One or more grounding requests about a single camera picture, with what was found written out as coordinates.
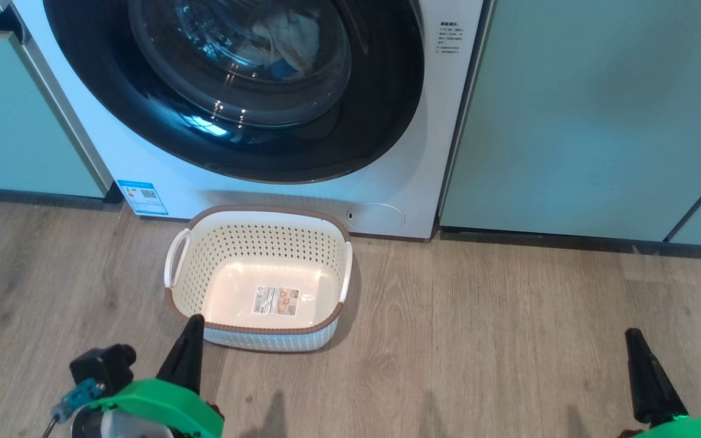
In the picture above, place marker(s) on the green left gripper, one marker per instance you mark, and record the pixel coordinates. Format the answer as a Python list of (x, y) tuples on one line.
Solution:
[(168, 404)]

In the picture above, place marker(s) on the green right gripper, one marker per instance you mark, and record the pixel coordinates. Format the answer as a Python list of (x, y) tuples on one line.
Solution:
[(691, 429)]

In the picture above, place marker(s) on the black round glass washer door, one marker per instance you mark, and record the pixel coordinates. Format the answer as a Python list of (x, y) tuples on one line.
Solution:
[(113, 103)]

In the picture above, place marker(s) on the pale yellow cream garment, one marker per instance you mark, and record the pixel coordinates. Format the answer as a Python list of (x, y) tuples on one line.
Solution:
[(292, 36)]

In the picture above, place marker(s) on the white front-load washing machine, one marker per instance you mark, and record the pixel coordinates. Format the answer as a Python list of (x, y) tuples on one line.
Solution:
[(387, 182)]

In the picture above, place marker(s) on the pale green cabinet panel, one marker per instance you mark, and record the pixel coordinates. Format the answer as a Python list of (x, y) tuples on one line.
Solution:
[(582, 121)]

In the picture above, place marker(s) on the white laundry basket brown rim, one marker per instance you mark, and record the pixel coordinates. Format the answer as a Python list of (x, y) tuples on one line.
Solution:
[(265, 340)]

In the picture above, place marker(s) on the dark kick board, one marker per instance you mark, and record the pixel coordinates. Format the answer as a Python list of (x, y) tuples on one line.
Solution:
[(569, 242), (34, 198)]

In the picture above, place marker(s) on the blue energy label sticker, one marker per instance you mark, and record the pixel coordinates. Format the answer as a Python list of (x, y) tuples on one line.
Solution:
[(142, 198)]

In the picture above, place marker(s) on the round white filter cover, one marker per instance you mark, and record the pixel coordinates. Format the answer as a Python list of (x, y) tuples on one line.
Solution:
[(375, 217)]

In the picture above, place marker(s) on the grey cabinet side panel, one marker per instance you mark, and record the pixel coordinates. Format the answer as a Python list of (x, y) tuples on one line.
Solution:
[(58, 103)]

